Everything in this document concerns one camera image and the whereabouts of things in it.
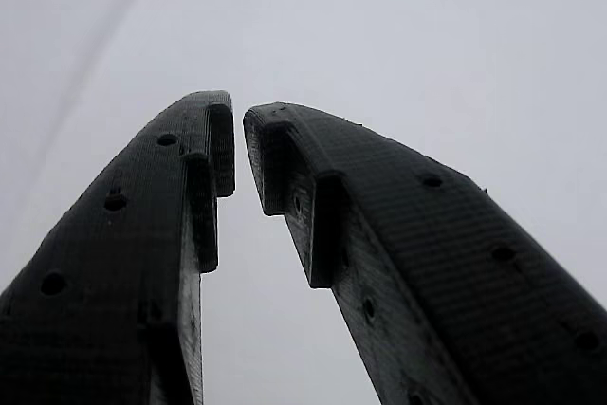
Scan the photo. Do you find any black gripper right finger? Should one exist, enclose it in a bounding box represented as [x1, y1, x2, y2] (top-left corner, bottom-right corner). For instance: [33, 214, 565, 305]
[242, 101, 607, 405]

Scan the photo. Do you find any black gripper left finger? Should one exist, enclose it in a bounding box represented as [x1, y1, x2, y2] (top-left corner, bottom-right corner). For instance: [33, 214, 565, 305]
[0, 90, 237, 405]

